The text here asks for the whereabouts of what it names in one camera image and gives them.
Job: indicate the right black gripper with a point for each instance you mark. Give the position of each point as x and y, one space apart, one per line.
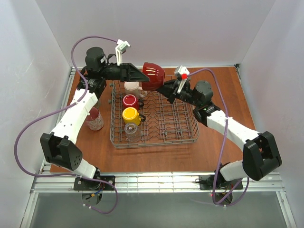
172 91

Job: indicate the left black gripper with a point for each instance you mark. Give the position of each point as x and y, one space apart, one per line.
124 71

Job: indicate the dark red round mug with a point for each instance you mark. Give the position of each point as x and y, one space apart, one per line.
156 75

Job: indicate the yellow mug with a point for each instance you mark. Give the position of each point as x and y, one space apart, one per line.
131 115

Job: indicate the pink patterned mug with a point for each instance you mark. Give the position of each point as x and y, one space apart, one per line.
94 120

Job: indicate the tall cream decorated mug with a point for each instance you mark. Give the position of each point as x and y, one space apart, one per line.
98 104

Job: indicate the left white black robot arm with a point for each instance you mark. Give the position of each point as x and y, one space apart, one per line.
59 146

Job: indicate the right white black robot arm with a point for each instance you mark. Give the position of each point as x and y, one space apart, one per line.
260 151

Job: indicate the pale pink mug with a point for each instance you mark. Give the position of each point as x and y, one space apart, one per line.
134 88

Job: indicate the clear glass cup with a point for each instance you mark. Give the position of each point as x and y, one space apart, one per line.
133 132

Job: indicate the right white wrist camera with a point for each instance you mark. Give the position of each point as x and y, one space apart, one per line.
181 73

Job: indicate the grey wire dish rack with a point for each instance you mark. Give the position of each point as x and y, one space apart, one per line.
166 124

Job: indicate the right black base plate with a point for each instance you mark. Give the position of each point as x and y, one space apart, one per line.
206 183

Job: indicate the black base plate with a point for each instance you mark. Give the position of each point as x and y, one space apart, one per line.
206 183
95 183

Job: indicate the aluminium frame rail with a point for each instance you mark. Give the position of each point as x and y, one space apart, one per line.
149 182

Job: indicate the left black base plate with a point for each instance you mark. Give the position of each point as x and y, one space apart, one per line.
95 183

